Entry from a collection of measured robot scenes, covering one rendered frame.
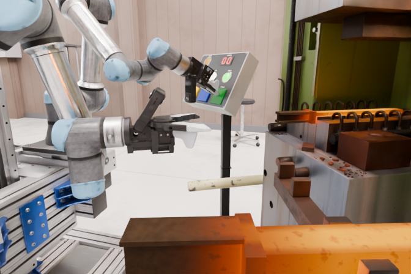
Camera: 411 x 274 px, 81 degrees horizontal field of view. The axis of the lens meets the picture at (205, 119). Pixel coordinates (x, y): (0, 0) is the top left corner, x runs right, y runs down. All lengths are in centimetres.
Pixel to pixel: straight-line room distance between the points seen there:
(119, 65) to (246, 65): 54
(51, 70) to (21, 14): 19
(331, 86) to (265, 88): 330
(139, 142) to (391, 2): 69
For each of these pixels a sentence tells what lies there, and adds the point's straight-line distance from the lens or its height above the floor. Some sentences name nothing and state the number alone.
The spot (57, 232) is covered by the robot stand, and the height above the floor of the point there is 50.
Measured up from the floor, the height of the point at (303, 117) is 100.
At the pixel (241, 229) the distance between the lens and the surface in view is 19.
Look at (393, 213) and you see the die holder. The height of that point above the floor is 82.
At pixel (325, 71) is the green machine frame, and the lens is 99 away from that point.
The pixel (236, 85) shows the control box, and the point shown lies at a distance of 105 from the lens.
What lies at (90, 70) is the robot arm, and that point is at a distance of 119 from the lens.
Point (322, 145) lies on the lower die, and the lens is 71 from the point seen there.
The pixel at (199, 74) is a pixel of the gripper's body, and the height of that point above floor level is 110.
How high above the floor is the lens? 113
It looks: 12 degrees down
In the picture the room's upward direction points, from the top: straight up
